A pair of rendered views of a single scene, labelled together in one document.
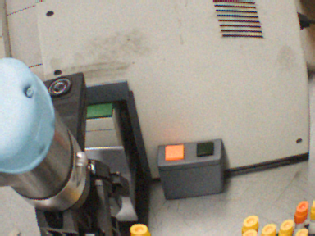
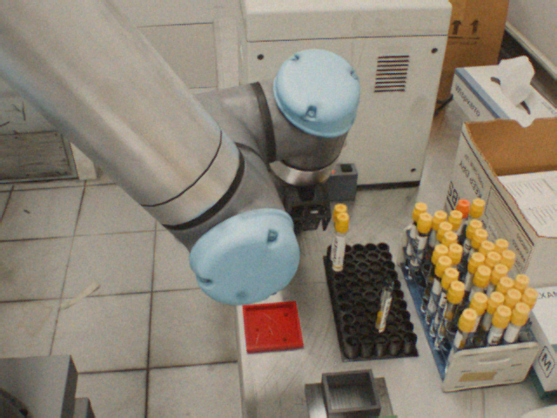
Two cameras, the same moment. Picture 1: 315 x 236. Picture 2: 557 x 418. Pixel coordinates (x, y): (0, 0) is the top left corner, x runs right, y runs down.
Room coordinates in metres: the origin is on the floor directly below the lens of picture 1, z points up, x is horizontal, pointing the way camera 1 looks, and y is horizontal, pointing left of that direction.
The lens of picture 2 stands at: (-0.04, 0.26, 1.45)
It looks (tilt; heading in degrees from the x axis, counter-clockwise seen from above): 40 degrees down; 345
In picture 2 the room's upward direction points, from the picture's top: straight up
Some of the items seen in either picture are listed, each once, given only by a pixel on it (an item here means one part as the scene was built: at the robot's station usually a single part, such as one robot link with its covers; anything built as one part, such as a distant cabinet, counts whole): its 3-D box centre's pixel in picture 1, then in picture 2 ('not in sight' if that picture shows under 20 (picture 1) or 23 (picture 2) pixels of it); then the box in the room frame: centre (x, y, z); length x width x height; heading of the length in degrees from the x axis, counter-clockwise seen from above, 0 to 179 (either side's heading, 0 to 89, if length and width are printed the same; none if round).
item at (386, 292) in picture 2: not in sight; (382, 312); (0.35, 0.02, 0.93); 0.01 x 0.01 x 0.10; 78
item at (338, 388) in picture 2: not in sight; (349, 399); (0.27, 0.09, 0.89); 0.09 x 0.05 x 0.04; 80
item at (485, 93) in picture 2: not in sight; (510, 92); (0.75, -0.41, 0.94); 0.22 x 0.12 x 0.13; 175
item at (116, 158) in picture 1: (102, 135); not in sight; (0.68, 0.05, 0.92); 0.21 x 0.07 x 0.05; 171
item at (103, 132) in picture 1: (97, 131); not in sight; (0.65, 0.06, 0.95); 0.05 x 0.04 x 0.06; 81
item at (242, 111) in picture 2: not in sight; (209, 144); (0.39, 0.20, 1.16); 0.11 x 0.11 x 0.08; 89
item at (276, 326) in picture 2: not in sight; (271, 326); (0.40, 0.14, 0.88); 0.07 x 0.07 x 0.01; 81
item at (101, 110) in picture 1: (90, 104); not in sight; (0.65, 0.06, 0.98); 0.05 x 0.04 x 0.01; 81
